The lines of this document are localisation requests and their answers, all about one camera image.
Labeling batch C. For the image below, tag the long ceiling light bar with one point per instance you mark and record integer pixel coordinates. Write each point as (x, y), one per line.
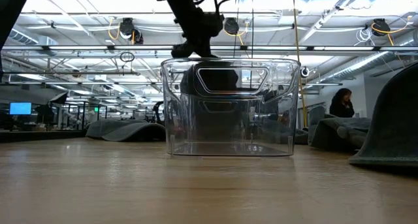
(78, 48)

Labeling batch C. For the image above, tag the charcoal cap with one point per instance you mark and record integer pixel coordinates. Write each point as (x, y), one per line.
(212, 80)

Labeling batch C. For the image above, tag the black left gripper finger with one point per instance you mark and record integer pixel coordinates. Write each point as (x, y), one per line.
(184, 51)
(205, 51)

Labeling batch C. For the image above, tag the computer monitor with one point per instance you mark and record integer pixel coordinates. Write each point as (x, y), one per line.
(20, 108)

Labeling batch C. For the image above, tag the slate grey cap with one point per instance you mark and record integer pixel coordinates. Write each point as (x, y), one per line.
(339, 132)

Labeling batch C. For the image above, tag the clear plastic bin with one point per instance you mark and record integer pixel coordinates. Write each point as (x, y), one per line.
(170, 119)

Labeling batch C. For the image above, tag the silver ventilation duct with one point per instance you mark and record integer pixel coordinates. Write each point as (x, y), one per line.
(23, 38)
(365, 65)

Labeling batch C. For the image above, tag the light blue-grey cap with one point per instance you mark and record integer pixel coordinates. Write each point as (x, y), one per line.
(130, 132)

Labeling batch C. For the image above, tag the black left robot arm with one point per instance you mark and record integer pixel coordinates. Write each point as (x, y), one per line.
(9, 2)

